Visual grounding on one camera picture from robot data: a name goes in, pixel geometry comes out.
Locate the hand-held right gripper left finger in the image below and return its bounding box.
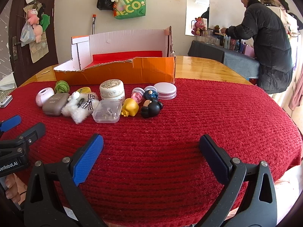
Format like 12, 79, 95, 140
24, 134, 107, 227

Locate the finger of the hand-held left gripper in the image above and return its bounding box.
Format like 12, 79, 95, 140
0, 122, 46, 148
0, 115, 22, 133

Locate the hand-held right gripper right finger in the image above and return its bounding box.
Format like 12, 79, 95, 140
199, 134, 277, 227

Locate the white fluffy sheep plush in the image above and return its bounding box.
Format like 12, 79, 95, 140
61, 91, 100, 124

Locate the green knitted ornament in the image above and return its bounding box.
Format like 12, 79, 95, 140
54, 80, 71, 94

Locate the yellow-haired pink dress figurine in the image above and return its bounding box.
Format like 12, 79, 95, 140
121, 87, 145, 118

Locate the white ceramic jar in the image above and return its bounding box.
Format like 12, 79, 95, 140
99, 79, 126, 101

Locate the orange cardboard box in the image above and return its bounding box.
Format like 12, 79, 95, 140
53, 26, 177, 86

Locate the person's left hand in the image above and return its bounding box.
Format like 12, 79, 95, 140
3, 174, 27, 206

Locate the small white grey device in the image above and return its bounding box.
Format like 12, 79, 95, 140
0, 95, 13, 109

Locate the grey rounded case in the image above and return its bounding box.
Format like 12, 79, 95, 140
42, 93, 70, 116

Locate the pink white round device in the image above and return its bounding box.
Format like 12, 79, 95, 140
35, 87, 55, 107

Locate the clear plastic box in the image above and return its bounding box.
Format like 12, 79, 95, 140
92, 99, 122, 123

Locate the red knitted blanket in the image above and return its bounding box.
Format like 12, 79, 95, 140
0, 78, 303, 227

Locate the black-haired blue dress figurine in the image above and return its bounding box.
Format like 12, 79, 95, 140
140, 86, 164, 119

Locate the person's pink clothing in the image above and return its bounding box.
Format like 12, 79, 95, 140
275, 170, 301, 220

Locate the white pink jar lid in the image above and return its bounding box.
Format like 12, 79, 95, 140
153, 82, 177, 100

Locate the clear plastic bag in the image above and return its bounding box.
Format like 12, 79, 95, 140
20, 24, 36, 47

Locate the brown door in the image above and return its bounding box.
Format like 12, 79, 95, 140
0, 0, 59, 88

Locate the grey cloth side table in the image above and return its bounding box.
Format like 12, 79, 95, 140
188, 40, 261, 78

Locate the green plush toy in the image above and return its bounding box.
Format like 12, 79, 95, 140
40, 14, 51, 32

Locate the pink hanging cloth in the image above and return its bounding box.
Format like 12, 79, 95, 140
289, 71, 303, 111

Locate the row of bottles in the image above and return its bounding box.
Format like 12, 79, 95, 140
221, 34, 255, 54

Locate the group of glass cups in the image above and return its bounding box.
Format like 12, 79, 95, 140
196, 28, 222, 46

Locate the pink rabbit plush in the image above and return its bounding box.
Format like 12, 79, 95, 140
191, 17, 206, 36

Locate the green tote bag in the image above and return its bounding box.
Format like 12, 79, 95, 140
113, 0, 147, 19

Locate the door handle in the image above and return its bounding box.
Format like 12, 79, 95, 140
12, 37, 19, 61

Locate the wall mirror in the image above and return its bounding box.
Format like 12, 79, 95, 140
185, 0, 210, 37

